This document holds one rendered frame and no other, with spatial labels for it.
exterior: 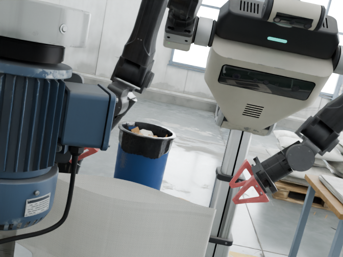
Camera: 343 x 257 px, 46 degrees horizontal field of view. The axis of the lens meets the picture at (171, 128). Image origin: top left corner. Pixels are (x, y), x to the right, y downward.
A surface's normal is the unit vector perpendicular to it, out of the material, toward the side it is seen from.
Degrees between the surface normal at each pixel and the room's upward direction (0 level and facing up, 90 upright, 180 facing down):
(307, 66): 40
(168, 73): 90
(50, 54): 90
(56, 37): 91
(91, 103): 90
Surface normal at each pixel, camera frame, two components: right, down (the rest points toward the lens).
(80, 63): -0.04, 0.21
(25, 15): 0.30, 0.27
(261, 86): -0.16, 0.78
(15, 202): 0.51, 0.33
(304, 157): -0.22, 0.00
